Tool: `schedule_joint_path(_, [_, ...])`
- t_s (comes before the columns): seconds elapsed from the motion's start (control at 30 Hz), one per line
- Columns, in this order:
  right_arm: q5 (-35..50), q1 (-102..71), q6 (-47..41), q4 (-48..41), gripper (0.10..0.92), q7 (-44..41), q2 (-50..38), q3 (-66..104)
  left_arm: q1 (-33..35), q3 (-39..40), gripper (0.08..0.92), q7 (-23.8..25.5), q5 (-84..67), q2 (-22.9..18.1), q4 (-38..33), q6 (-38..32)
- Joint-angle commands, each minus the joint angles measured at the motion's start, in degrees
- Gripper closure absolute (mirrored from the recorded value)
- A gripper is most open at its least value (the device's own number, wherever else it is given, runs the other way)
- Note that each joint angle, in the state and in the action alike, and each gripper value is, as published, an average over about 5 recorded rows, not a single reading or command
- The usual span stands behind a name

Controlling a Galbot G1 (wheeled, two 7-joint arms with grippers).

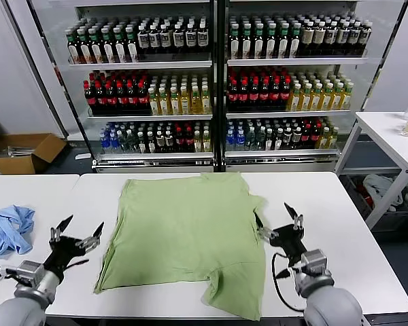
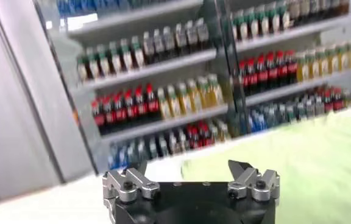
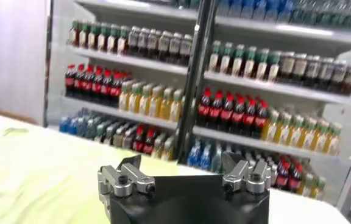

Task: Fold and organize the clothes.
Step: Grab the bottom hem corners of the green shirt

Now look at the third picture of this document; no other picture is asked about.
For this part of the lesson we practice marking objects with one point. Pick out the clear green water bottle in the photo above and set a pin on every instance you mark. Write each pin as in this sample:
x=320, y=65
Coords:
x=91, y=129
x=216, y=159
x=82, y=128

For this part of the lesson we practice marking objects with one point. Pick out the white metal cooler shelf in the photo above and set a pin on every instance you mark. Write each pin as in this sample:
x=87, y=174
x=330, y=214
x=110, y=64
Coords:
x=291, y=30
x=126, y=59
x=117, y=111
x=254, y=142
x=279, y=88
x=133, y=7

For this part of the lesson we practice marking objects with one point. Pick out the light green t-shirt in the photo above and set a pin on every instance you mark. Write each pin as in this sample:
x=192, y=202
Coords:
x=56, y=182

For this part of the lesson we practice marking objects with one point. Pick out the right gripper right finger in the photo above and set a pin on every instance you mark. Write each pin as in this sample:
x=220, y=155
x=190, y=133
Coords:
x=254, y=181

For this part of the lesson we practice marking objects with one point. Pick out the blue label water bottle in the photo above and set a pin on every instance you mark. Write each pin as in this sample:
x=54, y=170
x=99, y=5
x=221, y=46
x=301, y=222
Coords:
x=64, y=124
x=73, y=126
x=205, y=158
x=193, y=155

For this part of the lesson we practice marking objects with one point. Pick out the yellow green tea bottle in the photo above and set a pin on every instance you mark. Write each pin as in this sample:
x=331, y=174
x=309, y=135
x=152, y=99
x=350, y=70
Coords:
x=295, y=134
x=166, y=106
x=145, y=102
x=306, y=186
x=155, y=104
x=308, y=136
x=176, y=108
x=283, y=131
x=333, y=141
x=320, y=138
x=124, y=99
x=271, y=129
x=318, y=189
x=158, y=147
x=134, y=100
x=168, y=149

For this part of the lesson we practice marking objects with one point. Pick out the red cap cola bottle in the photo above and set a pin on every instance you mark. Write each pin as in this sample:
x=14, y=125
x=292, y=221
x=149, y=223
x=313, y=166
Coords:
x=139, y=141
x=115, y=91
x=87, y=85
x=96, y=87
x=227, y=115
x=282, y=176
x=260, y=121
x=106, y=89
x=70, y=82
x=149, y=144
x=79, y=83
x=295, y=179
x=203, y=110
x=249, y=119
x=238, y=117
x=215, y=112

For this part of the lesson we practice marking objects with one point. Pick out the dark bottle beige label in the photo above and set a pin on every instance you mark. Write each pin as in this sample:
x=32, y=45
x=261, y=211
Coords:
x=273, y=175
x=286, y=68
x=129, y=139
x=299, y=70
x=119, y=137

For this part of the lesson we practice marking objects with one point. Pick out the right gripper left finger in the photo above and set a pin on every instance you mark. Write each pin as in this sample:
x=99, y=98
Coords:
x=123, y=182

